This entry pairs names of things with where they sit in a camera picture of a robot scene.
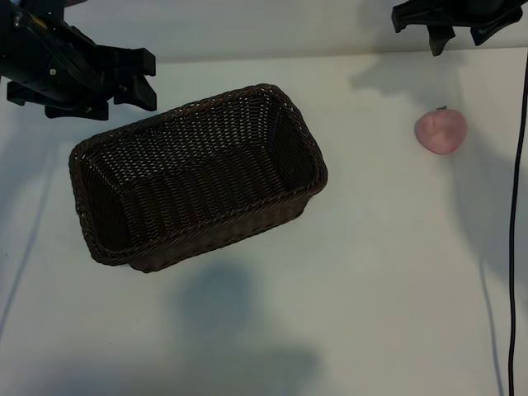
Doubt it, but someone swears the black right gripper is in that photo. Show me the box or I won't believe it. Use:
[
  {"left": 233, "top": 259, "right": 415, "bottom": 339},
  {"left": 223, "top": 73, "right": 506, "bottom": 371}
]
[{"left": 391, "top": 0, "right": 522, "bottom": 58}]

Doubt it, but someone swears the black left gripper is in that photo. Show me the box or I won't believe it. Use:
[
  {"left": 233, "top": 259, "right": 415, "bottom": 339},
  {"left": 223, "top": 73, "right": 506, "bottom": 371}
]
[{"left": 0, "top": 0, "right": 158, "bottom": 121}]

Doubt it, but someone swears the pink peach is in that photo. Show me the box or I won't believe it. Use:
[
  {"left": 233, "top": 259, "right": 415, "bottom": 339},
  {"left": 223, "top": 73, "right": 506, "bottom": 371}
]
[{"left": 413, "top": 104, "right": 469, "bottom": 157}]

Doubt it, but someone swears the dark brown woven basket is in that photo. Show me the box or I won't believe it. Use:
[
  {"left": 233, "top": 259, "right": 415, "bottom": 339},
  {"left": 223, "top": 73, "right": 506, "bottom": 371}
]
[{"left": 68, "top": 82, "right": 329, "bottom": 275}]

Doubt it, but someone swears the black flat ribbon cable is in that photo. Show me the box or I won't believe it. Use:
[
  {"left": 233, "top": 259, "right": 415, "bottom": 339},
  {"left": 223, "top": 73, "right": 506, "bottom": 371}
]
[{"left": 16, "top": 7, "right": 102, "bottom": 90}]

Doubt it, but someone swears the thin black cable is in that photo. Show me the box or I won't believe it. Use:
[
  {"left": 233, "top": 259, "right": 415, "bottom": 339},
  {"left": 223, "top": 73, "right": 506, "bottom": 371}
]
[{"left": 507, "top": 51, "right": 528, "bottom": 396}]

